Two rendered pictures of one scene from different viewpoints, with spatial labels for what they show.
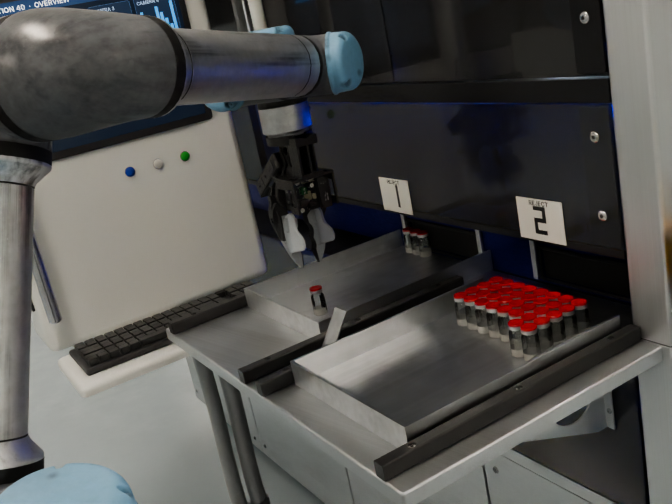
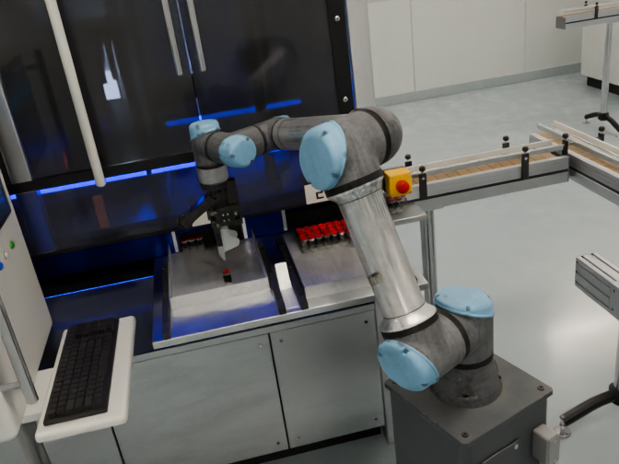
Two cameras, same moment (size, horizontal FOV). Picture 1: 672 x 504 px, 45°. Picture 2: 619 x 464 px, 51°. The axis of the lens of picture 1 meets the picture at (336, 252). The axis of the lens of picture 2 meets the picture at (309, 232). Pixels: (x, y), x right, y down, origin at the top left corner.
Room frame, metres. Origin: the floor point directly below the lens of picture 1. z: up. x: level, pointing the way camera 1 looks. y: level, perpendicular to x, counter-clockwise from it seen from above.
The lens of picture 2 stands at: (0.48, 1.42, 1.72)
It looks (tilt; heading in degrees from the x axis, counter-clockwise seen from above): 25 degrees down; 290
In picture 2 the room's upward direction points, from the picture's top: 8 degrees counter-clockwise
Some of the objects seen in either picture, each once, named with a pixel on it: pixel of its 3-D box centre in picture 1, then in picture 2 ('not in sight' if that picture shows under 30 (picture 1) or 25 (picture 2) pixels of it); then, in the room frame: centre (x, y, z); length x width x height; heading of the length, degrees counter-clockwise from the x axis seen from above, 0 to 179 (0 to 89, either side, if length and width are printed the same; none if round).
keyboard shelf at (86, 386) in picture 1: (174, 330); (75, 375); (1.53, 0.35, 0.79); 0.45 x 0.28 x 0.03; 118
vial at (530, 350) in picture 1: (530, 342); not in sight; (0.92, -0.22, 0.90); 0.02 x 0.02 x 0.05
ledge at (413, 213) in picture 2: not in sight; (400, 213); (0.85, -0.47, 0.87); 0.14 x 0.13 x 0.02; 118
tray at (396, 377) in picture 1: (451, 351); (338, 254); (0.96, -0.12, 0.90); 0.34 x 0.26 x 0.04; 118
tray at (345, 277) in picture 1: (366, 279); (215, 265); (1.30, -0.04, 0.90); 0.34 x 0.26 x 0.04; 118
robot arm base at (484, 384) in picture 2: not in sight; (465, 366); (0.59, 0.26, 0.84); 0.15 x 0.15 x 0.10
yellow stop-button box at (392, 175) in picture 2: not in sight; (397, 181); (0.84, -0.43, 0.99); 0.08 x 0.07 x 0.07; 118
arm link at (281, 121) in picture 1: (287, 119); (213, 173); (1.21, 0.03, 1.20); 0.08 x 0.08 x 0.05
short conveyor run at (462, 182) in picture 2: not in sight; (466, 172); (0.65, -0.69, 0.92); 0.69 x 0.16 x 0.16; 28
